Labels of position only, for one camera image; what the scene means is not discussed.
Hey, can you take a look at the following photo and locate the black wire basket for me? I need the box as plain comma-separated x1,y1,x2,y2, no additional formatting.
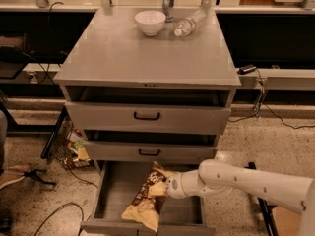
50,117,94,169

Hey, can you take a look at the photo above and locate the black power adapter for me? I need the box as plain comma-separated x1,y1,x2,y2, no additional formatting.
238,64,257,75

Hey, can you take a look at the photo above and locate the grey bottom drawer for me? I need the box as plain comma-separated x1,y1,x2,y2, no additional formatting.
81,161,216,236

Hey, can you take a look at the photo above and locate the cardboard box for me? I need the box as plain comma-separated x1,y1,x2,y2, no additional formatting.
273,206,300,236

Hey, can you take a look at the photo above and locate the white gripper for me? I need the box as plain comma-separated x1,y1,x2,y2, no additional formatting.
148,173,187,199

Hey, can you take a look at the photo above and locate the grey top drawer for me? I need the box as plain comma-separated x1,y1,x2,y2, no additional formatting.
65,102,230,135

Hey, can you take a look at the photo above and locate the black metal cart frame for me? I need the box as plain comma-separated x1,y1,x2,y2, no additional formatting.
247,161,280,236

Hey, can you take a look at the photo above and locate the brown sea salt chip bag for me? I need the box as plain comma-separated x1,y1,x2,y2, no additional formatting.
121,162,174,232

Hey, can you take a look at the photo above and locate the white ceramic bowl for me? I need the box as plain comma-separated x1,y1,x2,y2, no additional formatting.
135,11,166,36

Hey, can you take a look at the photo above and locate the grey middle drawer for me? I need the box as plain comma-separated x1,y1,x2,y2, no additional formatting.
84,141,217,164

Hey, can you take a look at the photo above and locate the silver drink can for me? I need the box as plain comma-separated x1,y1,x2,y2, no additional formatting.
162,0,174,22

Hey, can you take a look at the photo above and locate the grey drawer cabinet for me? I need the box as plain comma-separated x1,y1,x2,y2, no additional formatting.
53,6,242,182

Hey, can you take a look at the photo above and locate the clear plastic water bottle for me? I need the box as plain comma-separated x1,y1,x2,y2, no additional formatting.
174,10,207,36

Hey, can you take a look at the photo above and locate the grey drawer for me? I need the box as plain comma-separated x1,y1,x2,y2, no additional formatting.
65,102,230,135
84,141,217,164
81,161,216,236

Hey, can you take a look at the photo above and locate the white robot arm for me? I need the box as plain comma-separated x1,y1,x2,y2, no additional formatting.
149,159,315,236

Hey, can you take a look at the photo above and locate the black floor cable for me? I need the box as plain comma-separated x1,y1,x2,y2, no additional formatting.
33,202,85,236

